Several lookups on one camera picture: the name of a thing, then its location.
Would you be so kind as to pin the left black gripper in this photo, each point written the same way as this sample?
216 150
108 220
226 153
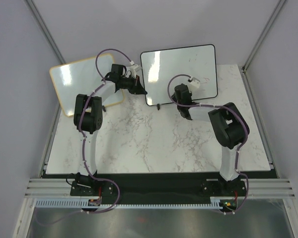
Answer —
135 86

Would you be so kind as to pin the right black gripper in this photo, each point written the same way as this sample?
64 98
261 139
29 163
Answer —
174 97

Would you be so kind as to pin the black framed whiteboard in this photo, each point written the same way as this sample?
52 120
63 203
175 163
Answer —
171 67

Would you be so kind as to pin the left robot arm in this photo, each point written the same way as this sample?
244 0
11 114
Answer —
88 119

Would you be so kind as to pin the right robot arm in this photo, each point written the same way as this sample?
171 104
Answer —
231 132

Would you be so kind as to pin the wood framed whiteboard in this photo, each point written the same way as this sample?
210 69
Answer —
81 77

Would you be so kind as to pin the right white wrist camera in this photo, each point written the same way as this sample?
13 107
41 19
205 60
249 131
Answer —
193 84

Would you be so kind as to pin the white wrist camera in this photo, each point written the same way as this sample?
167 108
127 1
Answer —
193 84
134 68

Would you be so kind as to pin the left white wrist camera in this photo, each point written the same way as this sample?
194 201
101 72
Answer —
134 68

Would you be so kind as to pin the right aluminium frame post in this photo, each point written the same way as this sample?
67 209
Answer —
264 33

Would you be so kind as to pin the aluminium frame post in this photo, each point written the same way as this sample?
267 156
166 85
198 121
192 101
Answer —
44 29
264 33

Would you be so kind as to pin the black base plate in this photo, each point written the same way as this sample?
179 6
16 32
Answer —
155 198

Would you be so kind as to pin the white slotted cable duct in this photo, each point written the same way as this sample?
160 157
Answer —
84 203

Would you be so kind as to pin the aluminium front rail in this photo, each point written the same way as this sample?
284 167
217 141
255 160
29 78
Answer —
192 184

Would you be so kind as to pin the left aluminium frame post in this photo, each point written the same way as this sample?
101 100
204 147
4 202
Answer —
44 29

